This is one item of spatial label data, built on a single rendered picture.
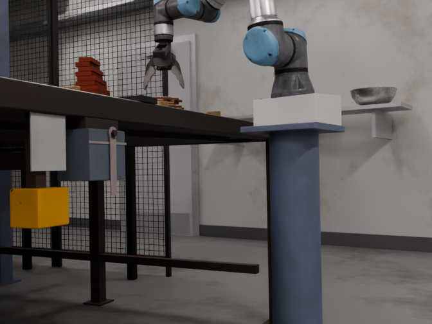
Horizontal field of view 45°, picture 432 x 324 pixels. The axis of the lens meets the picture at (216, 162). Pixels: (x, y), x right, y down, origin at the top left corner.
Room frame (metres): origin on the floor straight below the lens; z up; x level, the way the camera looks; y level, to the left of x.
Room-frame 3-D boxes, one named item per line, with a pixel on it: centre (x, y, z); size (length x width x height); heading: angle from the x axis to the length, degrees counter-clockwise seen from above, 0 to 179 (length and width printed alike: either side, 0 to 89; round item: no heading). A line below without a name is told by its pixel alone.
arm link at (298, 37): (1.79, -0.26, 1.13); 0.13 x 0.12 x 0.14; 141
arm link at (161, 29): (1.97, 0.19, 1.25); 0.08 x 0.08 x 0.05
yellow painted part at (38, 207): (1.09, 0.37, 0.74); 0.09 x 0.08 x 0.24; 154
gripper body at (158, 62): (1.98, 0.19, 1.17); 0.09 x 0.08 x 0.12; 173
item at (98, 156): (1.25, 0.29, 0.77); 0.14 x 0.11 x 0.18; 154
